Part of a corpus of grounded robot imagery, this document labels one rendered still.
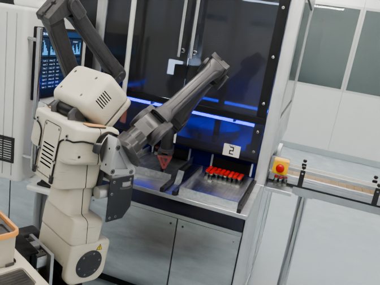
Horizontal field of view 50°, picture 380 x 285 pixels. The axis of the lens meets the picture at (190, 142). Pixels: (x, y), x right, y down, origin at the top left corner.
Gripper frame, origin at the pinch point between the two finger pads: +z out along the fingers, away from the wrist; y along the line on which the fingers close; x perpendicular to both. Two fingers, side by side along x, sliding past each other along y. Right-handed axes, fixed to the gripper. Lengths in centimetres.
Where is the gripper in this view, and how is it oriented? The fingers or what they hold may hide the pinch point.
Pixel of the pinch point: (164, 165)
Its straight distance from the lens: 194.1
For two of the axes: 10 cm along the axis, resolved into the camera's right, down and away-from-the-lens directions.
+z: -1.3, 9.2, 3.6
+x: -9.9, -1.5, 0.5
